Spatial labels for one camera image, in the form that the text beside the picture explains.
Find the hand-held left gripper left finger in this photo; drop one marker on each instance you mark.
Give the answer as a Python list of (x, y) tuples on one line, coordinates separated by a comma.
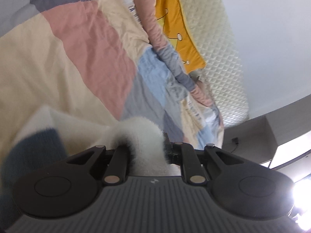
[(119, 160)]

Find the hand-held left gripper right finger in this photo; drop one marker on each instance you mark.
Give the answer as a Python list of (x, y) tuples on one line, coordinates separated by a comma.
[(188, 160)]

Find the cream blue striped fleece sweater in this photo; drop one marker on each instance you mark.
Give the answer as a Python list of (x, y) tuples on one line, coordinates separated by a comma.
[(85, 131)]

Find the grey wooden cabinet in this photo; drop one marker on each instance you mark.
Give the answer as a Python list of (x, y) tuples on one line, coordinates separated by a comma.
[(255, 136)]

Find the cream quilted headboard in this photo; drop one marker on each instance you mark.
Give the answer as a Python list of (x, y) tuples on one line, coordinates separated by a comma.
[(213, 53)]

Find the patchwork quilt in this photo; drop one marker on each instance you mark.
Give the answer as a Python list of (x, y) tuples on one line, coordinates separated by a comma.
[(73, 53)]

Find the yellow crown print pillow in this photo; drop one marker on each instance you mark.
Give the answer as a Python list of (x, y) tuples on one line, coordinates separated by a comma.
[(175, 17)]

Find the black wall charger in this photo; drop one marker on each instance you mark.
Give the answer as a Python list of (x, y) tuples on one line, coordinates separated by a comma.
[(235, 140)]

